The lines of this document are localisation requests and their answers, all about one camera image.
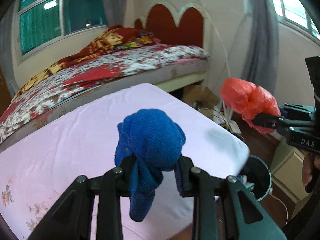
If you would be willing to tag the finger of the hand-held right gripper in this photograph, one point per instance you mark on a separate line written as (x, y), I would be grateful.
(267, 122)
(297, 110)

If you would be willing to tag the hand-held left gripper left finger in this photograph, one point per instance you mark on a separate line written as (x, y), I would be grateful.
(125, 177)

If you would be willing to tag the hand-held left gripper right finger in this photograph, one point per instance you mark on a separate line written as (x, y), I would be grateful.
(180, 180)

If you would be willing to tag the red plastic bag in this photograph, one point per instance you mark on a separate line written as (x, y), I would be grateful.
(247, 100)

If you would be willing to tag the blue cloth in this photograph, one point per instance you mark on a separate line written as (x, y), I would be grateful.
(150, 140)

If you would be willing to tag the black plastic trash bin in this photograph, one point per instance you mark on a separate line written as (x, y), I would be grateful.
(262, 175)

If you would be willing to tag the person's right hand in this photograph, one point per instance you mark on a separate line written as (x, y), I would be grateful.
(306, 172)

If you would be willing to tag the cream cabinet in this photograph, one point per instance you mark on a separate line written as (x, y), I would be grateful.
(287, 170)

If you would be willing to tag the cardboard box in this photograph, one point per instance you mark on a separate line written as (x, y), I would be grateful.
(202, 96)

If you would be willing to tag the grey curtain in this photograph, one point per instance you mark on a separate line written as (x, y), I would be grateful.
(261, 42)
(112, 2)

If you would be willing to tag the bright side window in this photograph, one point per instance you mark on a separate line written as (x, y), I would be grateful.
(295, 7)

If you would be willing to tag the floral mattress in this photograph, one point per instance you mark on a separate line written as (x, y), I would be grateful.
(140, 60)

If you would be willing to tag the red printed blanket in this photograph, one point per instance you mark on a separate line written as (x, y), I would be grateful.
(100, 45)

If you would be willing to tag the colourful pillow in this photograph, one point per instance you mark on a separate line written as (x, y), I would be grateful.
(140, 40)

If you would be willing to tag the red heart-shaped headboard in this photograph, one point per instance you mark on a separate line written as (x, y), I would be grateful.
(170, 22)

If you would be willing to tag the large green-tinted window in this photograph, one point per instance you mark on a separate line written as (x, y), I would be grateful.
(50, 17)

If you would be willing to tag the white bed frame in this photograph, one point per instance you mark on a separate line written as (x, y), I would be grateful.
(185, 81)

